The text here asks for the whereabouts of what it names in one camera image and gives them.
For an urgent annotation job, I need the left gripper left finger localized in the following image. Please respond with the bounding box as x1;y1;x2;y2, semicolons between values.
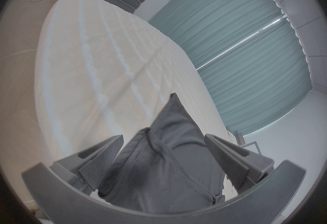
52;134;124;191

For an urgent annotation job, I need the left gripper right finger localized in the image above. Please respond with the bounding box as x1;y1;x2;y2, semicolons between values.
204;134;275;190

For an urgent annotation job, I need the black T-shirt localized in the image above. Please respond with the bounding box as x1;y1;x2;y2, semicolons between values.
98;93;239;215

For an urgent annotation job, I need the bed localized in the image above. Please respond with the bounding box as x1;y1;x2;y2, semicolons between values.
34;0;262;212

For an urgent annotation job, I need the white printed pillow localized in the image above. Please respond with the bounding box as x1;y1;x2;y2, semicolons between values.
226;129;240;145

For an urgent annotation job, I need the blue-green curtain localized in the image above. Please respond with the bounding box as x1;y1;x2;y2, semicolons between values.
197;18;314;134
148;0;286;69

